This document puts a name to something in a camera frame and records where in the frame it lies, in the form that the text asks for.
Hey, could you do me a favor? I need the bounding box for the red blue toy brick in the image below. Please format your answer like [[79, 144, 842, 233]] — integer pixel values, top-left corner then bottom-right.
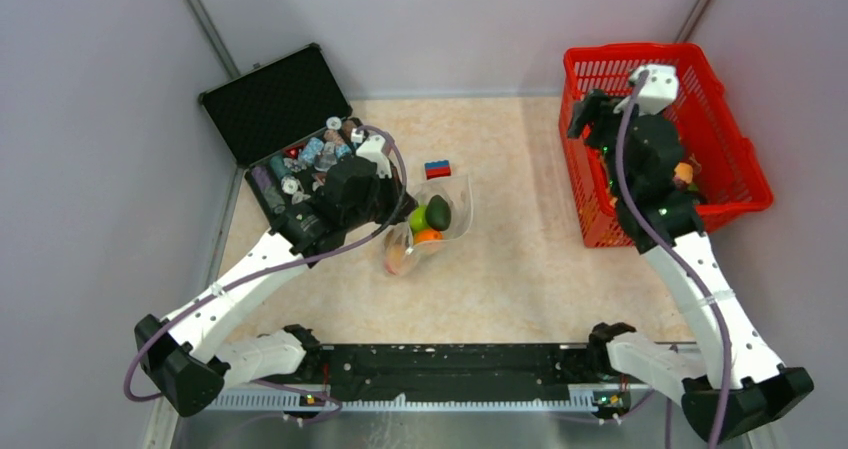
[[424, 160, 452, 180]]

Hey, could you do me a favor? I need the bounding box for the orange toy pumpkin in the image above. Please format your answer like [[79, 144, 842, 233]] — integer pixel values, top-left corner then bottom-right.
[[413, 229, 443, 245]]

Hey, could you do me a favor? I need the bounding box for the dark green toy vegetable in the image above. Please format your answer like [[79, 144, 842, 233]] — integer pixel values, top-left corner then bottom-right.
[[426, 194, 452, 231]]

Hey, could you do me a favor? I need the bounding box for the red plastic basket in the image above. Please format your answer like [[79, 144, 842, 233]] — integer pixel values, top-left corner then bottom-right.
[[559, 42, 773, 248]]

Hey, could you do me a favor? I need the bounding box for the green toy apple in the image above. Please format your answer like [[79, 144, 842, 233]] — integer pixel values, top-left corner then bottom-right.
[[408, 205, 430, 234]]

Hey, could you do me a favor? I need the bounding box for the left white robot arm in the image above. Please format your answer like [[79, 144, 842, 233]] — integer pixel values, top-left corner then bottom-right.
[[124, 126, 412, 417]]

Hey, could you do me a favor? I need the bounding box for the black poker chip case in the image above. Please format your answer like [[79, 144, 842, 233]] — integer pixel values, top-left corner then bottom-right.
[[199, 44, 386, 233]]

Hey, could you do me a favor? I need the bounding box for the aluminium frame rail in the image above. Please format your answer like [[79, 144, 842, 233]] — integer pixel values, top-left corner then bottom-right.
[[142, 343, 763, 413]]

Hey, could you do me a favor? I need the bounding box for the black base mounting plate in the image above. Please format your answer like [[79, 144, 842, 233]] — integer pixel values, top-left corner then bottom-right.
[[258, 343, 654, 404]]

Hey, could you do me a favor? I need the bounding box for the clear zip top bag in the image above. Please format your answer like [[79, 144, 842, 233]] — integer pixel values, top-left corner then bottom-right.
[[382, 175, 474, 276]]

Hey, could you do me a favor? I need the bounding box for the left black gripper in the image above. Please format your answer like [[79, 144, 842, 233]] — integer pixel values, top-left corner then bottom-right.
[[344, 165, 418, 231]]

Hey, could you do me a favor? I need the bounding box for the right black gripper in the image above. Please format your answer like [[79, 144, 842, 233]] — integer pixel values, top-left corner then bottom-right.
[[566, 88, 651, 198]]

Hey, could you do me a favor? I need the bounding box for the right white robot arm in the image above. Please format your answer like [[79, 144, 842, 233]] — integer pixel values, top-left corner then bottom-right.
[[567, 64, 814, 448]]

